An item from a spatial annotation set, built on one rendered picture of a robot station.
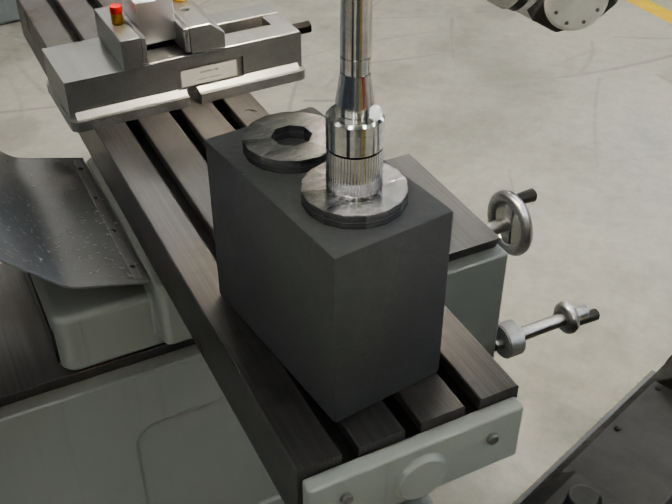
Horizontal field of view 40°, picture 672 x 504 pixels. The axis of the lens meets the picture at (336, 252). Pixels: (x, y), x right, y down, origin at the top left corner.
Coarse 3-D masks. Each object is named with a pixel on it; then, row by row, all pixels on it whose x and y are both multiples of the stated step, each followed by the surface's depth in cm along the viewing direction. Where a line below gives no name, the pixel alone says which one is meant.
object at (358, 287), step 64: (256, 128) 84; (320, 128) 84; (256, 192) 79; (320, 192) 76; (384, 192) 76; (256, 256) 84; (320, 256) 73; (384, 256) 74; (448, 256) 79; (256, 320) 90; (320, 320) 77; (384, 320) 78; (320, 384) 82; (384, 384) 83
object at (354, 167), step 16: (336, 144) 72; (352, 144) 72; (368, 144) 72; (336, 160) 73; (352, 160) 73; (368, 160) 73; (336, 176) 74; (352, 176) 74; (368, 176) 74; (336, 192) 75; (352, 192) 74; (368, 192) 75
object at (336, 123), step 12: (336, 108) 73; (372, 108) 73; (336, 120) 72; (348, 120) 72; (360, 120) 72; (372, 120) 72; (384, 120) 73; (336, 132) 72; (348, 132) 71; (360, 132) 71; (372, 132) 72
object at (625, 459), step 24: (648, 384) 136; (624, 408) 132; (648, 408) 131; (600, 432) 128; (624, 432) 128; (648, 432) 128; (576, 456) 124; (600, 456) 124; (624, 456) 124; (648, 456) 124; (552, 480) 121; (576, 480) 118; (600, 480) 121; (624, 480) 121; (648, 480) 121
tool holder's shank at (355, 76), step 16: (352, 0) 66; (368, 0) 66; (352, 16) 67; (368, 16) 67; (352, 32) 67; (368, 32) 68; (352, 48) 68; (368, 48) 69; (352, 64) 69; (368, 64) 69; (352, 80) 70; (368, 80) 70; (336, 96) 72; (352, 96) 70; (368, 96) 71; (352, 112) 71; (368, 112) 72
